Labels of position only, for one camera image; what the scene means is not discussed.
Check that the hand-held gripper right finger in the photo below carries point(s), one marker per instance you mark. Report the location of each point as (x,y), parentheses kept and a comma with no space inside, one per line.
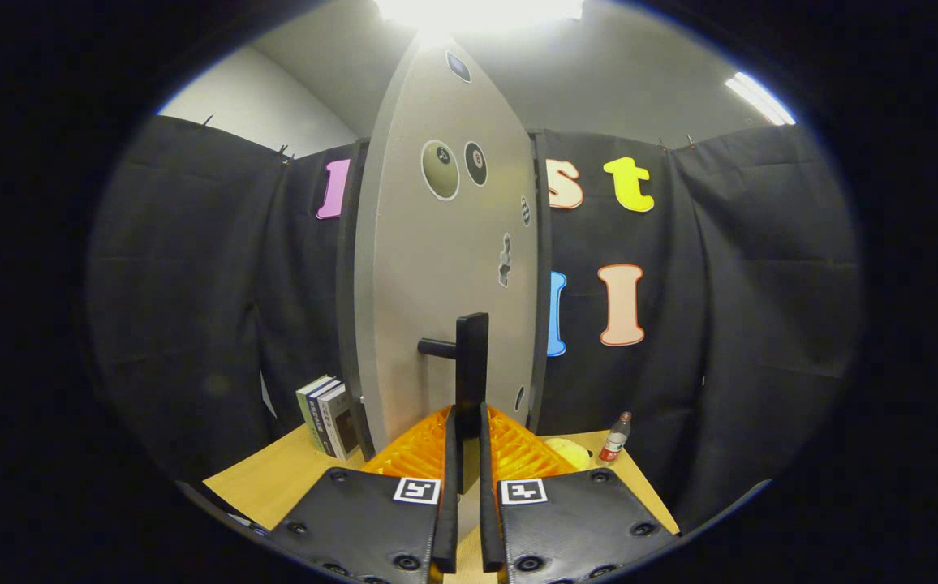
(487,503)

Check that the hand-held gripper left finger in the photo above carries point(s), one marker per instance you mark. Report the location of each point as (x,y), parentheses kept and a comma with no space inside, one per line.
(450,487)

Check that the light grey shoe cabinet door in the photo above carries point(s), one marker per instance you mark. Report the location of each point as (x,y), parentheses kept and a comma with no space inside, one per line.
(436,284)

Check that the dark grey shoe cabinet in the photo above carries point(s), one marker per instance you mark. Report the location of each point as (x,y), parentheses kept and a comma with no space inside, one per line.
(345,284)

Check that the yellow melon bread toy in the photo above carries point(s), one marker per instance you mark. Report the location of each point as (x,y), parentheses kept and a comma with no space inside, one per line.
(570,453)

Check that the white and grey book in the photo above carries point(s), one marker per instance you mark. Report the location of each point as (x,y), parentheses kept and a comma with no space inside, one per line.
(343,422)

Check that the clear bottle with red label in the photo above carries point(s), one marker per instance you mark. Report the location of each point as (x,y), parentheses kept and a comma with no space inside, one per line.
(615,442)

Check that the dark blue book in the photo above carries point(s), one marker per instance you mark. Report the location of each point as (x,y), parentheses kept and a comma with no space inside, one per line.
(321,418)

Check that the black backdrop cloth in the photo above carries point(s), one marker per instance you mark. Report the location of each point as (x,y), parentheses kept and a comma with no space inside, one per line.
(193,324)

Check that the bright ceiling light panel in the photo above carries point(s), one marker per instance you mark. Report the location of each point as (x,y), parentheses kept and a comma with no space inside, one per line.
(477,12)

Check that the fluorescent tube ceiling light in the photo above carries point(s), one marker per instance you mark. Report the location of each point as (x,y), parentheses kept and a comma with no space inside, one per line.
(759,97)

